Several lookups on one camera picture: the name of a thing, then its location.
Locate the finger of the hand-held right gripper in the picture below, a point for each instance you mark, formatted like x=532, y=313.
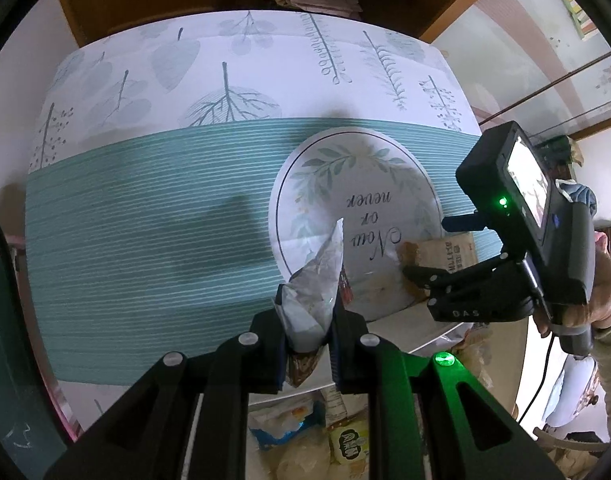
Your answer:
x=463, y=222
x=435, y=280

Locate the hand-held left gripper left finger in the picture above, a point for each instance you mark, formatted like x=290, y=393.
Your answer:
x=270, y=350

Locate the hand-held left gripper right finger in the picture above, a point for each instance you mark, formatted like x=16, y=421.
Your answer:
x=338, y=360

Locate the tan snack packet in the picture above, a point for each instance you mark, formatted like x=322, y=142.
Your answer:
x=445, y=252

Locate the white plastic container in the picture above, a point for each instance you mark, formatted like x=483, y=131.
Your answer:
x=435, y=337

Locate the nut snack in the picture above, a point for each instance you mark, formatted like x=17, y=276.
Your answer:
x=315, y=285

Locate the person's right hand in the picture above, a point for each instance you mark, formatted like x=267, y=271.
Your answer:
x=608, y=290

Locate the white orange snack packet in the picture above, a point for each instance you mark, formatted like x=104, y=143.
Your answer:
x=338, y=407

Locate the blue white snack packet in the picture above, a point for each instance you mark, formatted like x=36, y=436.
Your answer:
x=280, y=430

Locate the light blue cushion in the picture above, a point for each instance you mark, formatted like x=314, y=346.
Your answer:
x=573, y=392

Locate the glass door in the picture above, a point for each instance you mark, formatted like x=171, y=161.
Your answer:
x=535, y=35

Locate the green chalkboard with pink frame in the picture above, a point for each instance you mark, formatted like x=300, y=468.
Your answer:
x=15, y=350

